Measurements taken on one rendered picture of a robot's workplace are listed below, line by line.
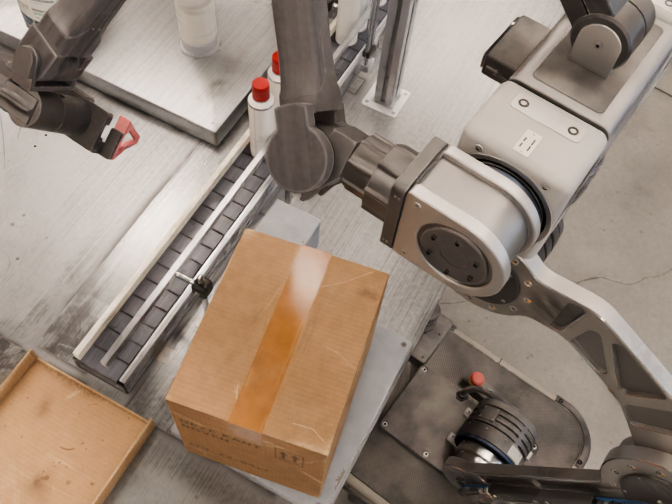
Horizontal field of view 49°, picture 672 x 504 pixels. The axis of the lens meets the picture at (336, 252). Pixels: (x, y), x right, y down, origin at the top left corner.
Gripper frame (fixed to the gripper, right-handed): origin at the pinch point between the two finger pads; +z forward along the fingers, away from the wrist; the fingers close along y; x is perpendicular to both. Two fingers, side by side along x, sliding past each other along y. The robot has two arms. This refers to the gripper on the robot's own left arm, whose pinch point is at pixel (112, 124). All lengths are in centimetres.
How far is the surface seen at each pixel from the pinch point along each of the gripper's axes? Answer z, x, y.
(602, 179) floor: 185, -39, -66
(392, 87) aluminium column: 59, -28, -19
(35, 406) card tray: 3, 51, -8
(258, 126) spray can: 30.6, -8.3, -8.3
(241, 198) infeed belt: 33.1, 6.2, -11.1
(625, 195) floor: 184, -38, -75
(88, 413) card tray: 6, 47, -17
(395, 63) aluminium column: 53, -32, -19
